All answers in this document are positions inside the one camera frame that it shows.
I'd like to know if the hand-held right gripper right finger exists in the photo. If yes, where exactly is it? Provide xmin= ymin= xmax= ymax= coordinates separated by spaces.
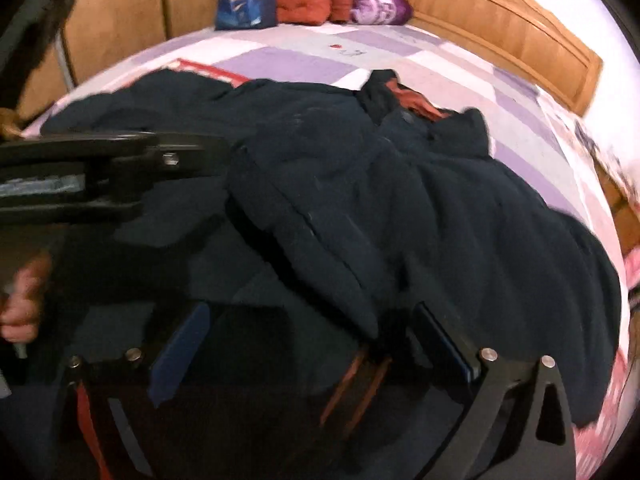
xmin=410 ymin=302 xmax=578 ymax=480

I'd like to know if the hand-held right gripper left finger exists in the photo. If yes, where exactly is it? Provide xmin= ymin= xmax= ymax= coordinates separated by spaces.
xmin=55 ymin=302 xmax=211 ymax=480

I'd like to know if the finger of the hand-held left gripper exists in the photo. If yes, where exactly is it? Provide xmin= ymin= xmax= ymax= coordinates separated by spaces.
xmin=144 ymin=132 xmax=233 ymax=182

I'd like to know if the dark navy coat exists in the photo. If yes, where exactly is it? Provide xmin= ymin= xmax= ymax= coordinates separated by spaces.
xmin=40 ymin=69 xmax=623 ymax=480

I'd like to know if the person's left hand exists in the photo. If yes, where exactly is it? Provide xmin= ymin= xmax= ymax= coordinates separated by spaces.
xmin=0 ymin=252 xmax=53 ymax=346

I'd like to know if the purple patchwork bed sheet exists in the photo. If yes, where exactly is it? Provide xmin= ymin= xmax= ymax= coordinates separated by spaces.
xmin=22 ymin=22 xmax=626 ymax=281

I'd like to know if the wooden wardrobe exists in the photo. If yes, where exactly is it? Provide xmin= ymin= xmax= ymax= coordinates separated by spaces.
xmin=25 ymin=0 xmax=231 ymax=111

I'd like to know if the pink checked blanket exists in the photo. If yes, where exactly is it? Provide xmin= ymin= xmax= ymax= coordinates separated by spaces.
xmin=167 ymin=57 xmax=640 ymax=480

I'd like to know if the purple printed pillow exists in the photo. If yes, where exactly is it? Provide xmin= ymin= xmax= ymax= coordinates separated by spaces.
xmin=350 ymin=0 xmax=413 ymax=27

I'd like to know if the wooden bed headboard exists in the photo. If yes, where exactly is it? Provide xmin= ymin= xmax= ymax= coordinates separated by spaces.
xmin=360 ymin=0 xmax=603 ymax=116

